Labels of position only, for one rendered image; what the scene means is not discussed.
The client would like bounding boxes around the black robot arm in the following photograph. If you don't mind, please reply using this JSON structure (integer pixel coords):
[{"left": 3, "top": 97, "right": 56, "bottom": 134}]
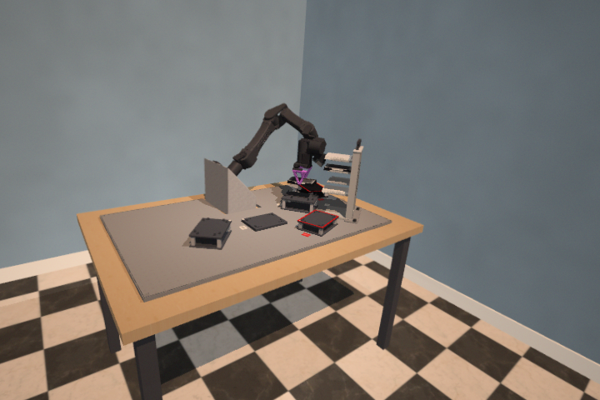
[{"left": 227, "top": 103, "right": 327, "bottom": 176}]

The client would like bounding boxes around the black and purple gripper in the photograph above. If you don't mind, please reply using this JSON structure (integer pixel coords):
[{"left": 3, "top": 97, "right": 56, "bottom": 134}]
[{"left": 292, "top": 151, "right": 313, "bottom": 185}]

